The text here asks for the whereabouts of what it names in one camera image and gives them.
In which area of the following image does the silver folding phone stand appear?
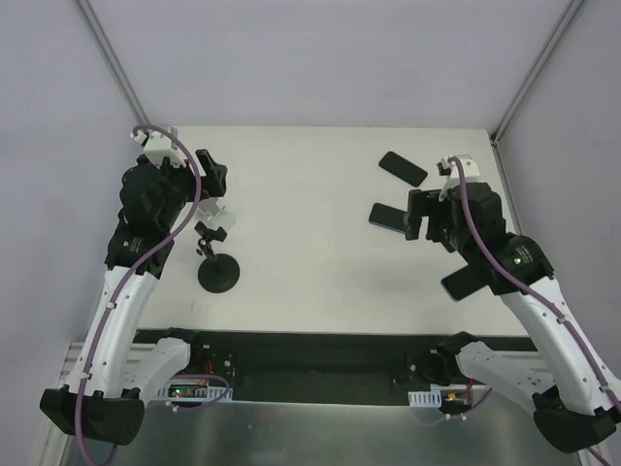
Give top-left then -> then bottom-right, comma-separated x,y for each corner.
196,198 -> 237,234

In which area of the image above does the black phone blue edge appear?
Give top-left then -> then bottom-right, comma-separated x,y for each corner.
369,203 -> 406,234

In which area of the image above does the black folding phone stand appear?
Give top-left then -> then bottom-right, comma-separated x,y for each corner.
441,265 -> 487,302

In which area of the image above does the black round-base phone stand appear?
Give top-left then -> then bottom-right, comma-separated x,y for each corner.
194,221 -> 241,294

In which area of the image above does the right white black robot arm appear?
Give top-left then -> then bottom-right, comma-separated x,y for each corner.
405,183 -> 620,453

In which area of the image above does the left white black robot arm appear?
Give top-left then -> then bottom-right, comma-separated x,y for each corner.
40,149 -> 227,446

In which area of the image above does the black phone far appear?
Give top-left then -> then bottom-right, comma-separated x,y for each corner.
378,151 -> 428,187

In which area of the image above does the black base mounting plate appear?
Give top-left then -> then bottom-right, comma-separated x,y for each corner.
135,328 -> 539,404

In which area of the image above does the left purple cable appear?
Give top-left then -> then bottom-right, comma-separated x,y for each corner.
75,124 -> 203,465

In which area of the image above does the purple cable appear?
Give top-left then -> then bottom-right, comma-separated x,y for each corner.
75,124 -> 203,465
448,155 -> 621,466

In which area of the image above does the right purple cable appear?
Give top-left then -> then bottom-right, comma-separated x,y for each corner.
448,155 -> 621,466

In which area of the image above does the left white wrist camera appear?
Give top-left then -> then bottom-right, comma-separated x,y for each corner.
130,130 -> 187,169

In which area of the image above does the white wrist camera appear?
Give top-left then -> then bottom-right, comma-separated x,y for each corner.
130,130 -> 187,169
437,154 -> 480,202

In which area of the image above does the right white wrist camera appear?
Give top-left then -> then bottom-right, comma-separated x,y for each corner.
437,154 -> 480,202

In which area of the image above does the right white cable duct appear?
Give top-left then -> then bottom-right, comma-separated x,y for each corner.
407,387 -> 477,409

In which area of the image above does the white cable duct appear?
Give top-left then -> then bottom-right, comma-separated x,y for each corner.
407,387 -> 477,409
155,383 -> 233,403

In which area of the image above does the left aluminium frame post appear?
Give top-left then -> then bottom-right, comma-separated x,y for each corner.
74,0 -> 149,124

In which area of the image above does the aluminium frame post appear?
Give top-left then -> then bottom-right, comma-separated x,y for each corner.
490,0 -> 587,148
74,0 -> 149,124

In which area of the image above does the left white cable duct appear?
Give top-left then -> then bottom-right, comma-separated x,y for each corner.
155,383 -> 233,403

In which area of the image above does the right aluminium frame post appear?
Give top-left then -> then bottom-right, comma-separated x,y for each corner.
490,0 -> 587,148

